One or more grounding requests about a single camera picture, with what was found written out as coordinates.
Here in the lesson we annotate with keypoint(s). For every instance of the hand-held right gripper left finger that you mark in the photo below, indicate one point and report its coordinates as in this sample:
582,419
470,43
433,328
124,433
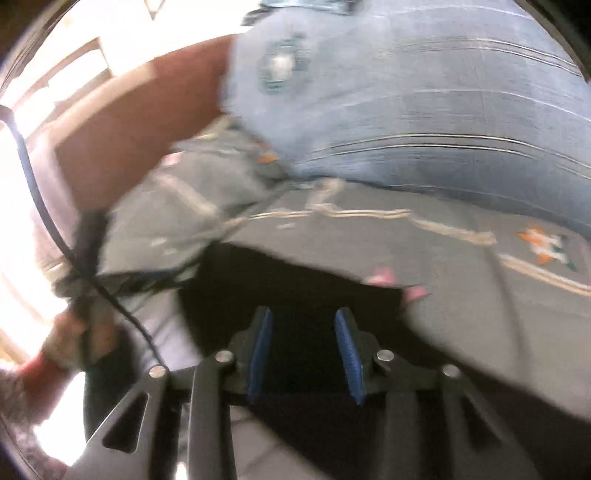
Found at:
259,350

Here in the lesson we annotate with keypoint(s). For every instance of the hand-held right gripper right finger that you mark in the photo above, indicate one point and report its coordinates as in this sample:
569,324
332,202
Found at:
349,355

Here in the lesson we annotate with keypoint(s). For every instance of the black pants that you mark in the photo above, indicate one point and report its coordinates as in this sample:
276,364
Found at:
295,281

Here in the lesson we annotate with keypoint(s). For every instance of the person's left hand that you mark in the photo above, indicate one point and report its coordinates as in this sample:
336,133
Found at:
62,339

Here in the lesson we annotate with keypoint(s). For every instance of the grey printed blanket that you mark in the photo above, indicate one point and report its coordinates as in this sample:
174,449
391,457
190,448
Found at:
452,295

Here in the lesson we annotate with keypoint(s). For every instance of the brown wooden board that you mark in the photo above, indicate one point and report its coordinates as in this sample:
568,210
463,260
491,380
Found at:
134,124

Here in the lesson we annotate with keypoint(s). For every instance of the light blue denim jeans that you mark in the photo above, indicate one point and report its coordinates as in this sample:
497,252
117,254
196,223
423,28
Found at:
415,101

